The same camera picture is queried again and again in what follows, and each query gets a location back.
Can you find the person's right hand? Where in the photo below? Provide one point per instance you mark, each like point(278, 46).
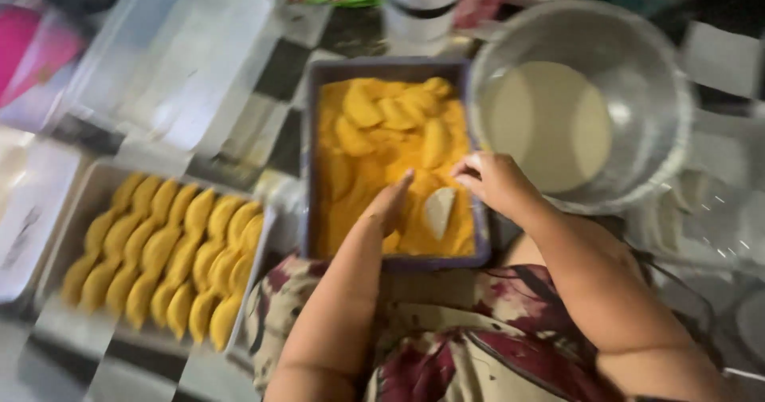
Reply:
point(502, 184)

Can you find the person's left hand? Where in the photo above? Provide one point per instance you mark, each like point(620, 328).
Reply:
point(385, 208)

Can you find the white batter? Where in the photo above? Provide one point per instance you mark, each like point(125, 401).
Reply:
point(550, 124)

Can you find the person's floral patterned dress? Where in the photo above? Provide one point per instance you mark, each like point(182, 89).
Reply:
point(478, 342)

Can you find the pink plastic container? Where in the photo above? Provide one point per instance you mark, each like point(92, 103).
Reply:
point(30, 49)

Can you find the person's right fingers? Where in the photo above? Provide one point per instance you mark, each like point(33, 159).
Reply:
point(472, 172)

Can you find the clear plastic bags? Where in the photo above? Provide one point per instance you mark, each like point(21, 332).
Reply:
point(699, 222)

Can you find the large metal bowl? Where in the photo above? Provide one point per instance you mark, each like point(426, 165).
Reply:
point(645, 67)

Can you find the white uncoated half-moon pastry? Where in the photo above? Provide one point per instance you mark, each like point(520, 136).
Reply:
point(439, 212)

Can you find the flat white tray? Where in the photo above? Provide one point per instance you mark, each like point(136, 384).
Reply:
point(30, 211)

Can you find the rows of breaded yellow pastries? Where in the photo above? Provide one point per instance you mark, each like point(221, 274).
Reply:
point(167, 252)

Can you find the person's left fingers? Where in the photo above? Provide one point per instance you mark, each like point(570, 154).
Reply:
point(401, 188)

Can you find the yellow breadcrumbs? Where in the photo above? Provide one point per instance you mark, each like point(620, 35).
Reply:
point(346, 211)

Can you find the white rectangular tray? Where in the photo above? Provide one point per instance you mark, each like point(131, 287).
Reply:
point(77, 211)

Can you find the pile of crumb-coated pastries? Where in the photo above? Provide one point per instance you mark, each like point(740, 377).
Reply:
point(382, 118)

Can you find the clear plastic container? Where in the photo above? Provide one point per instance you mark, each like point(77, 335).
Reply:
point(173, 61)

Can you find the purple rectangular crumb tray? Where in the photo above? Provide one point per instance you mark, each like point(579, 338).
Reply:
point(311, 169)

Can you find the white jar with dark band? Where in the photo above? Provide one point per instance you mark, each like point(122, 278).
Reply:
point(421, 4)

